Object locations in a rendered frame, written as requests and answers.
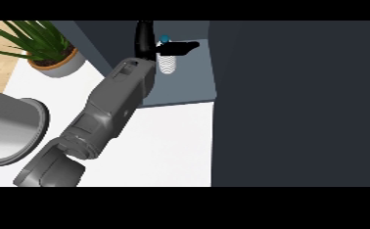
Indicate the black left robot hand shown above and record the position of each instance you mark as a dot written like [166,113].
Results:
[145,40]

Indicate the green potted plant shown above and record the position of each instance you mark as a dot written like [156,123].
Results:
[46,48]

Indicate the dark grey cabinet door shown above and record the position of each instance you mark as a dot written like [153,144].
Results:
[291,104]

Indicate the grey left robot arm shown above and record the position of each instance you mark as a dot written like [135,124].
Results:
[113,99]

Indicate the grey cabinet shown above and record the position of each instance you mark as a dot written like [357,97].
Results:
[179,82]

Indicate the grey metal pot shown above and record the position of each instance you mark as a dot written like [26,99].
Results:
[17,130]

